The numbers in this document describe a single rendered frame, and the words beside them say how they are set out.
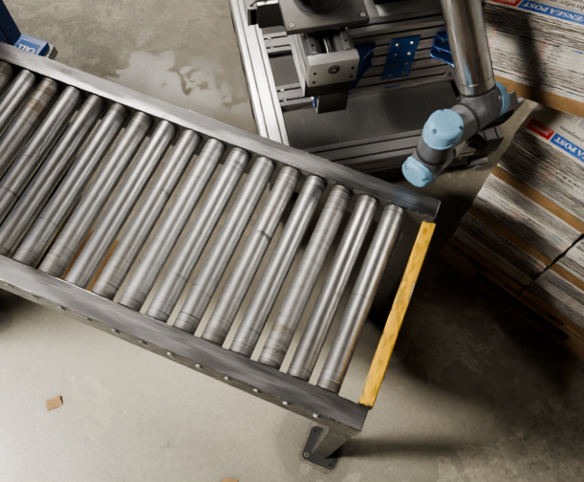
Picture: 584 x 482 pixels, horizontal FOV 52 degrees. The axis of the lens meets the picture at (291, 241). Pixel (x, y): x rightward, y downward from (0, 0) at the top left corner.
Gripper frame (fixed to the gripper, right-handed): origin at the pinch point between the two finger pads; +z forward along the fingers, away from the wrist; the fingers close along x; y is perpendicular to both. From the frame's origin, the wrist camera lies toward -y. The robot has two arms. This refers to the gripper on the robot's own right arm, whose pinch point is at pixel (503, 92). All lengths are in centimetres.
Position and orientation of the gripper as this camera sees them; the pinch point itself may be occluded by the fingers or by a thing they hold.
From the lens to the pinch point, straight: 160.2
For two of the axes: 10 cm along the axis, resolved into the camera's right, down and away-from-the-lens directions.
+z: 6.8, -6.6, 3.0
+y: -2.4, -5.9, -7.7
